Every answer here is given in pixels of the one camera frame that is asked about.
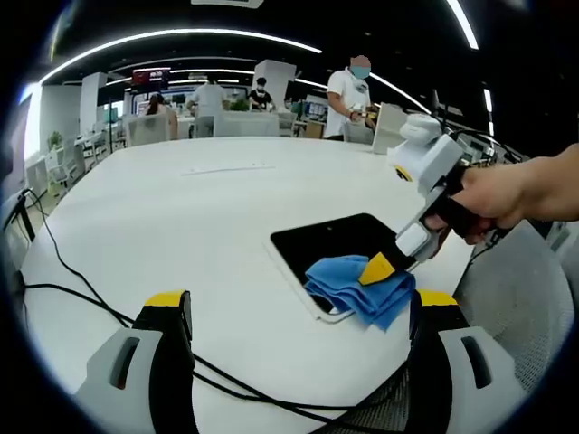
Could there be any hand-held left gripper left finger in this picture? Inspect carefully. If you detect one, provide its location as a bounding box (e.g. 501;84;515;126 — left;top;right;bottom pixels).
73;288;196;434

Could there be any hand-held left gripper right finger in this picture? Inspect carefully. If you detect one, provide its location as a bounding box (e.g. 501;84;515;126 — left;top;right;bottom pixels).
408;288;528;434

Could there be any blue cleaning cloth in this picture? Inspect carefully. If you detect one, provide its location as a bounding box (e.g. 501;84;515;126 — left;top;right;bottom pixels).
305;254;418;334

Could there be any black mirror with white frame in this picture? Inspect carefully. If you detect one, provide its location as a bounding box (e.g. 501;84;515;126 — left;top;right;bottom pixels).
265;212;408;325

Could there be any person's right hand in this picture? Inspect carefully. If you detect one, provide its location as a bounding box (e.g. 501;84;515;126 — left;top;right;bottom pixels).
423;156;540;248

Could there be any white upright panel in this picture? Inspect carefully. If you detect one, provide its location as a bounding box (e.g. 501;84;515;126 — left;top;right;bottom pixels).
371;102;409;156

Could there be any grey mesh office chair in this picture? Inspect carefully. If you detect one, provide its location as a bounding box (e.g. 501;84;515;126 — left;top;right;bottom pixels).
316;220;576;434

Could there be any ceiling light strip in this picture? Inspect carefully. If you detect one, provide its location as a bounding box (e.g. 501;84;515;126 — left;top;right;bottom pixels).
38;28;324;87
444;0;480;51

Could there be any white low partition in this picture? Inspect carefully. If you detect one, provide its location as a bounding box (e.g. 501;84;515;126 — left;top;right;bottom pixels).
214;110;280;138

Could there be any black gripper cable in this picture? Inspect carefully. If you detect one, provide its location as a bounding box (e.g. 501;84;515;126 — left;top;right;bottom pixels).
451;128;528;164

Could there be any red wall display screen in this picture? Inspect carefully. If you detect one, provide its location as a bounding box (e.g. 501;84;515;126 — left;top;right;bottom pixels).
131;68;171;87

